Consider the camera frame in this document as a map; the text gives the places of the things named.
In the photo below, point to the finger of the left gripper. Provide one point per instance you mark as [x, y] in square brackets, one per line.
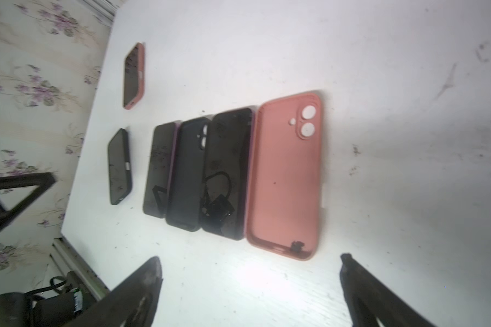
[18, 192]

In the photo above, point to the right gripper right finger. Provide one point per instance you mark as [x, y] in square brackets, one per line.
[370, 302]

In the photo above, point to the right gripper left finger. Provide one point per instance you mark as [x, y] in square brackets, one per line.
[133, 302]

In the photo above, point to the black phone case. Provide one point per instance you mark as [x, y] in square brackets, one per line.
[186, 180]

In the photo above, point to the pink-cased phone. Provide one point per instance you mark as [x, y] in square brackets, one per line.
[134, 76]
[284, 187]

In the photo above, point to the purple smartphone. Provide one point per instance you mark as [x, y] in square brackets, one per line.
[227, 157]

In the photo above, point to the black smartphone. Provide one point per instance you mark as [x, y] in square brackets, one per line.
[163, 145]

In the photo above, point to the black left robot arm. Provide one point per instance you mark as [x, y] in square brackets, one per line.
[63, 299]

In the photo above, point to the black phone left front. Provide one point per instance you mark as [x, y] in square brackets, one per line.
[120, 175]

